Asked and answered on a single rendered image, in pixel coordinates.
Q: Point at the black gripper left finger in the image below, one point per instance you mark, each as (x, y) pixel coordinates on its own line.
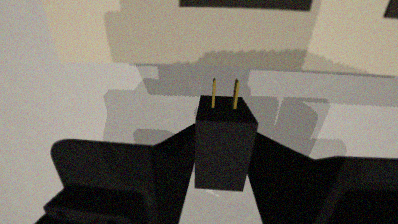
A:
(161, 173)

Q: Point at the black two-prong plug charger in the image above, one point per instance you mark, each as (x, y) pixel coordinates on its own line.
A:
(225, 130)

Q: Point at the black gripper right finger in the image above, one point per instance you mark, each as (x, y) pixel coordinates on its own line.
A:
(291, 188)

